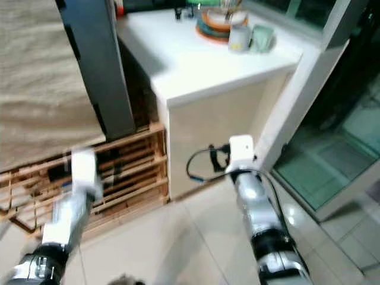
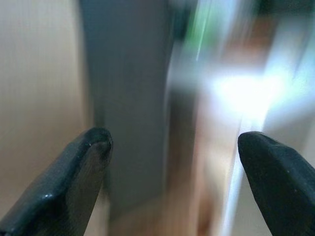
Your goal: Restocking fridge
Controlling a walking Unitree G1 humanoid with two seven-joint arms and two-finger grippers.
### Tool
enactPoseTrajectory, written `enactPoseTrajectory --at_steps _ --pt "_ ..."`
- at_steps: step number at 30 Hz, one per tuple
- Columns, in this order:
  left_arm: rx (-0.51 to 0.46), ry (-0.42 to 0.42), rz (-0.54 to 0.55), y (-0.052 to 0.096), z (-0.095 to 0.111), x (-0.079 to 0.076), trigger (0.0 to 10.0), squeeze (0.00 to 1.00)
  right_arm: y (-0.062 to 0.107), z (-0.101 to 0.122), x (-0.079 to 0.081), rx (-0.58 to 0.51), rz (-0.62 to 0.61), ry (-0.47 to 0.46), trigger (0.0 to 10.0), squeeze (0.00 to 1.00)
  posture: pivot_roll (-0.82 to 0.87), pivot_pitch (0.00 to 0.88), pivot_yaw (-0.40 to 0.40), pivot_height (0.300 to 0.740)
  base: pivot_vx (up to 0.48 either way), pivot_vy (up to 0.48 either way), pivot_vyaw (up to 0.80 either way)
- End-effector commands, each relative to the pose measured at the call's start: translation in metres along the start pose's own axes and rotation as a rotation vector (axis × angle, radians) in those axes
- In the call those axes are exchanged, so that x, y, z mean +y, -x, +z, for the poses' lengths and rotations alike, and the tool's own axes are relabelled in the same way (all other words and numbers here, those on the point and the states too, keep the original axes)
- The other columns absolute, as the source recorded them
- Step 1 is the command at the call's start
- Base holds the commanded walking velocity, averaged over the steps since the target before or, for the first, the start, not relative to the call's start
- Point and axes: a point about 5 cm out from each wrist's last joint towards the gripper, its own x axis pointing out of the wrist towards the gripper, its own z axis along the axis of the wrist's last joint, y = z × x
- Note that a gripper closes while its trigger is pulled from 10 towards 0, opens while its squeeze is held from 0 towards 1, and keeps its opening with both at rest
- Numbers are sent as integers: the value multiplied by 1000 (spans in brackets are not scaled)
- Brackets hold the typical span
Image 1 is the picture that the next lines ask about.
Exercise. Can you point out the orange plate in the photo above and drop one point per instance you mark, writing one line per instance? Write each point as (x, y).
(206, 37)

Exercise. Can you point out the beige woven tablecloth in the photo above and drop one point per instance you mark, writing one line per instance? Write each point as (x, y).
(41, 89)

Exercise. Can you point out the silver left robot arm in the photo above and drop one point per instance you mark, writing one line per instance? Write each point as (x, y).
(68, 219)

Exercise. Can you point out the glass door panel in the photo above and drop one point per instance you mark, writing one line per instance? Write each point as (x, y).
(326, 166)

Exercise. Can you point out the wooden lattice rack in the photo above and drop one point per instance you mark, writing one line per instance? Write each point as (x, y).
(142, 172)

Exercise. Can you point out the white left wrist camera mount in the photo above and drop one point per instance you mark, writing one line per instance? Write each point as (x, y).
(84, 171)

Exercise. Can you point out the white bowl orange rim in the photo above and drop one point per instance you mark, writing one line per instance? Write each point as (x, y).
(228, 21)

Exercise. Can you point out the pale green mug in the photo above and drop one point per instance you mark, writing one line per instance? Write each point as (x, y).
(263, 39)

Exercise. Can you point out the white topped beige sideboard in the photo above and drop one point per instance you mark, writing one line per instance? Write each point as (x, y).
(214, 130)

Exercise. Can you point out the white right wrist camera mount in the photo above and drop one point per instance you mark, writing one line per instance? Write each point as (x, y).
(241, 152)

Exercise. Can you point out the teal plate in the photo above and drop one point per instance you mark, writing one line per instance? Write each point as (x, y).
(209, 25)

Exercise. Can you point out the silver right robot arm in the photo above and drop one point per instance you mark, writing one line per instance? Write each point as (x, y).
(252, 202)

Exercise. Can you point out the white door frame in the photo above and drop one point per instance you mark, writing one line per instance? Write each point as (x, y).
(303, 89)

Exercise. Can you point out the dark grey table leg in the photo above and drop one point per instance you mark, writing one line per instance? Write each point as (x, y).
(104, 71)

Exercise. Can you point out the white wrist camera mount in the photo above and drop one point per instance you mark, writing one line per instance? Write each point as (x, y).
(241, 152)
(84, 171)

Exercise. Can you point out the grey white mug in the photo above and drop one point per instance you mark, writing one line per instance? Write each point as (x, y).
(239, 39)

